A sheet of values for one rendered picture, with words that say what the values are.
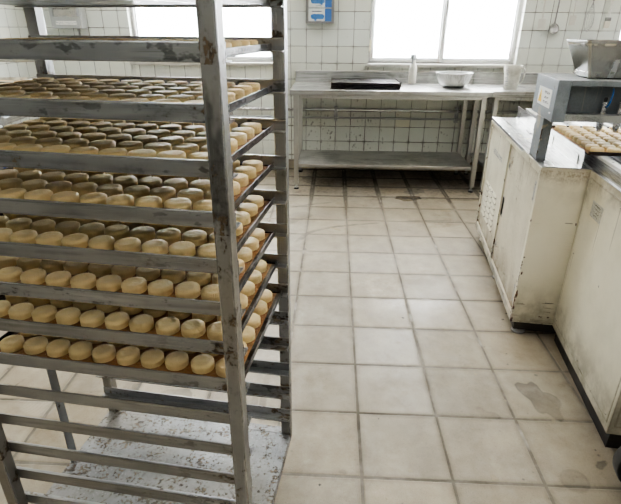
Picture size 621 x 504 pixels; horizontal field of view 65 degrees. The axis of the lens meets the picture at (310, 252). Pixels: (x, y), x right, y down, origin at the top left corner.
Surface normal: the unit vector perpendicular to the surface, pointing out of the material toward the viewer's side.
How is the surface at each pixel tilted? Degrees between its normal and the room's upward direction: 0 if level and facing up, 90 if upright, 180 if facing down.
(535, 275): 90
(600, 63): 115
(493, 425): 0
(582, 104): 90
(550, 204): 90
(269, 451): 0
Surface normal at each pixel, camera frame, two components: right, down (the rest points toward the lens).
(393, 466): 0.00, -0.91
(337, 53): -0.05, 0.41
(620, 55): -0.16, 0.75
